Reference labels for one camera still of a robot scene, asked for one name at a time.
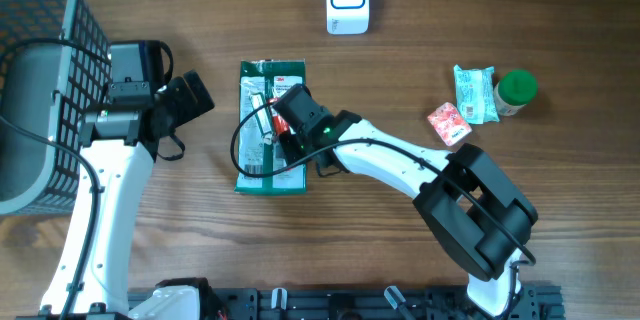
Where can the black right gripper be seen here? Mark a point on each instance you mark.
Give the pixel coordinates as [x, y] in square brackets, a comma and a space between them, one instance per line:
[289, 146]

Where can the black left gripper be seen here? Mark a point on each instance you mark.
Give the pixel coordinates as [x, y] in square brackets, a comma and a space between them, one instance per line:
[181, 88]

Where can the red stick sachet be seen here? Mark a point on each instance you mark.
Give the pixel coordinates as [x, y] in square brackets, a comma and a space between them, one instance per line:
[280, 125]

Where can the green 3M cleaner package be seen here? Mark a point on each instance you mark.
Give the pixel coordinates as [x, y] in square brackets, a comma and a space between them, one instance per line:
[272, 78]

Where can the green narrow box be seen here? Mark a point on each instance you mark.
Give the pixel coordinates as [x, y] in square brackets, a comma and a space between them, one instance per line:
[263, 118]

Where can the orange tissue packet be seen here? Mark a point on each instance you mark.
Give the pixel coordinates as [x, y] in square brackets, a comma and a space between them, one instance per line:
[449, 124]

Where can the mint flushable wipes pack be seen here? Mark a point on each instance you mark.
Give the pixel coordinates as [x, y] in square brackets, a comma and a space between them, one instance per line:
[474, 95]

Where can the green lid jar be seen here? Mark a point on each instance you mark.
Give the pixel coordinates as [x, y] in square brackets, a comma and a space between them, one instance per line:
[514, 91]

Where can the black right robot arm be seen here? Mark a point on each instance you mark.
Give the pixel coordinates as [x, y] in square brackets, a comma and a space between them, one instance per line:
[477, 215]

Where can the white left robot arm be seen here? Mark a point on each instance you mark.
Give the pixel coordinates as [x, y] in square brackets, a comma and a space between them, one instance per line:
[118, 149]

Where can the grey mesh shopping basket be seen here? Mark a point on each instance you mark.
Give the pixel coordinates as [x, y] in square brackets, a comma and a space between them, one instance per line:
[52, 69]

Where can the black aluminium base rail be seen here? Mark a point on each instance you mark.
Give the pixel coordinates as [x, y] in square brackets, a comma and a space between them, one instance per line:
[432, 303]

